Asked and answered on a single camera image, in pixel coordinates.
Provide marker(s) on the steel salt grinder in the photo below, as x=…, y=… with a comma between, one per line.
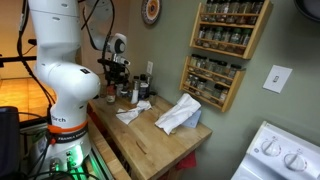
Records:
x=136, y=82

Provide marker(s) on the brown spice bottle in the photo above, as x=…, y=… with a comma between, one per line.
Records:
x=111, y=96

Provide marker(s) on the white wall outlet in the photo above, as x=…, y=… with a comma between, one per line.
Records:
x=150, y=67

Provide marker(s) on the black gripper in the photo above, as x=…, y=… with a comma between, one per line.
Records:
x=115, y=67

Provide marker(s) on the decorative wall plate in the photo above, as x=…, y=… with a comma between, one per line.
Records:
x=150, y=11

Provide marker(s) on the wooden wall spice rack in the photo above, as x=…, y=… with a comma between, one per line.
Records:
x=230, y=30
x=213, y=83

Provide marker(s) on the dark hanging pan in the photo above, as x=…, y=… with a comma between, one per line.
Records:
x=308, y=8

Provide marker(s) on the black camera stand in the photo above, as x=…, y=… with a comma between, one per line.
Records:
x=13, y=60

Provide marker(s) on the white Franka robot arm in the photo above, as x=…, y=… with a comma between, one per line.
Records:
x=63, y=83

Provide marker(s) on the red hanging cloth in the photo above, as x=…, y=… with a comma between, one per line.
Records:
x=186, y=161

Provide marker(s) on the dark labelled salt canister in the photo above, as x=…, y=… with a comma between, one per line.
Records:
x=144, y=90

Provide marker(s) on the small clear glass cup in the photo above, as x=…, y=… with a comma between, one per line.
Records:
x=152, y=99

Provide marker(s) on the black box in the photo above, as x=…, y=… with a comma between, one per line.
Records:
x=9, y=143

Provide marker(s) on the white stove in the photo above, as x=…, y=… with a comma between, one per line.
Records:
x=276, y=156

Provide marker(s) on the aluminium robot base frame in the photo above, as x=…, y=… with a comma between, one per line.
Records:
x=83, y=166

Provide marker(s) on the crumpled white napkin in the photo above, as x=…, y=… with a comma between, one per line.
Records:
x=133, y=113

